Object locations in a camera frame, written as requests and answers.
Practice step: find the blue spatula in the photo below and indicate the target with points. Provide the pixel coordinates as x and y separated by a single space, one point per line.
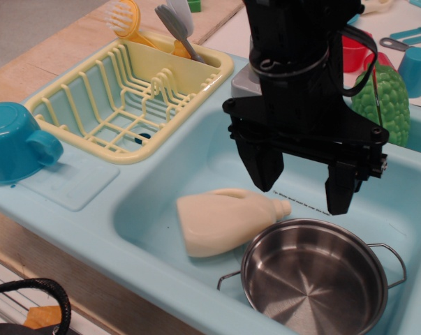
410 34

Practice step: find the orange tape piece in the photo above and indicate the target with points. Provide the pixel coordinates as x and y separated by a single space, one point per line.
43 316

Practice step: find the cream toy object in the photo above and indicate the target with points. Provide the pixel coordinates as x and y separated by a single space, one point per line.
376 6

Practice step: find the red cup upright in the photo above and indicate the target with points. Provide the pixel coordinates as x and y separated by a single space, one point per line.
354 54

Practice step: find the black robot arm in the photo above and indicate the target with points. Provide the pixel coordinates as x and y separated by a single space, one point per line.
322 13

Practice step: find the stainless steel pot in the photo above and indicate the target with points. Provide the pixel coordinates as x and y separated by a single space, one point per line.
315 277

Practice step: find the green bumpy toy vegetable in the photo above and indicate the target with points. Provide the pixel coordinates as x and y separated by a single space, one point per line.
384 100

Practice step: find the cream detergent bottle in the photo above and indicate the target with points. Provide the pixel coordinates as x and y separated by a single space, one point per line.
218 221

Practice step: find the orange dish brush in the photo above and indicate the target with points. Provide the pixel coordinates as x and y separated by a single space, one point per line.
123 17

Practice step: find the green block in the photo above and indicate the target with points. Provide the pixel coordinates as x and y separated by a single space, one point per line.
194 5

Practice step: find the blue cup upside-down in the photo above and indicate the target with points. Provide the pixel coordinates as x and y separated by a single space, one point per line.
410 71

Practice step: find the grey measuring spoon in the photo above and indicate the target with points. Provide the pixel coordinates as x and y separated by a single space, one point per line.
393 44

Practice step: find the yellow drying rack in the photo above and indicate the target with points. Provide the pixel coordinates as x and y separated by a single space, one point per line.
125 100

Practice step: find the grey toy faucet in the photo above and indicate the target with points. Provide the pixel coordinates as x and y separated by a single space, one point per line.
246 83

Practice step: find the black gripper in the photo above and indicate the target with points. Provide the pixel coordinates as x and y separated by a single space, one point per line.
302 109

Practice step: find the light blue toy sink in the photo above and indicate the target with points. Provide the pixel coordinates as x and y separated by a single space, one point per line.
121 220

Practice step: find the blue upside-down mug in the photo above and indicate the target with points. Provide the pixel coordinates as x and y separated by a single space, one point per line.
24 147

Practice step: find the red cup behind vegetable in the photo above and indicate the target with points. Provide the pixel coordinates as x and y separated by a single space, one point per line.
382 60

